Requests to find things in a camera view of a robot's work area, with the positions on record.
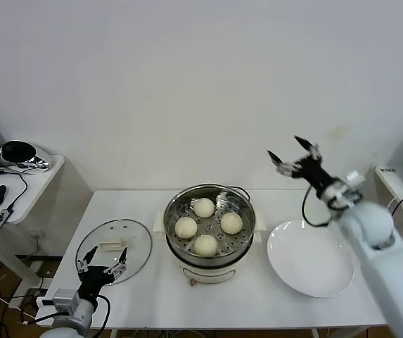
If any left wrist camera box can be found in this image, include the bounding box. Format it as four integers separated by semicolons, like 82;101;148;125
41;288;81;314

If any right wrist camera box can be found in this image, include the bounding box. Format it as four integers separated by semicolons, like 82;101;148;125
341;170;367;204

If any white side table with mouse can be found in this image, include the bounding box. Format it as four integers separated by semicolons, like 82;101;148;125
0;154;93;286

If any glass lid cream handle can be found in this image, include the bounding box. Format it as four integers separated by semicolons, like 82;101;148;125
75;218;153;287

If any small grey usb adapter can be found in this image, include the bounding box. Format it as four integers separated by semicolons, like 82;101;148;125
0;207;14;230

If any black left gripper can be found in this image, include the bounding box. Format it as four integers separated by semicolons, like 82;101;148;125
77;246;129;300

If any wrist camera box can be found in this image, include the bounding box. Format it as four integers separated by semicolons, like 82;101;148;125
341;170;367;204
41;288;81;314

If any black pot power cable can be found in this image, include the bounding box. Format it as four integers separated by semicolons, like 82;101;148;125
229;185;251;202

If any chrome round device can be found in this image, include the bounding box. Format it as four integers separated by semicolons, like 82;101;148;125
0;139;53;172

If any steel steamer pot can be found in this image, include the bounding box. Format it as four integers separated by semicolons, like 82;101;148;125
153;209;267;287

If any white round plate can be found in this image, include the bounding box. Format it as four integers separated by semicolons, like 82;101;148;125
266;219;356;299

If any black desk cable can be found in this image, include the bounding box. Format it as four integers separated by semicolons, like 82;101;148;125
0;165;39;212

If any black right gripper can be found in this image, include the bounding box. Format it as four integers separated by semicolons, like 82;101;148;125
267;136;334;193

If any white steamed baozi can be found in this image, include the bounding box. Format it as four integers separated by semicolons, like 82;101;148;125
174;216;198;239
192;196;216;218
219;212;243;235
193;234;219;257

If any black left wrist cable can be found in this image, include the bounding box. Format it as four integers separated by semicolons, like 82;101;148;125
95;295;112;334

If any stainless steel steamer basket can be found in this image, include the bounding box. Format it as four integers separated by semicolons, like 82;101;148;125
162;182;257;260

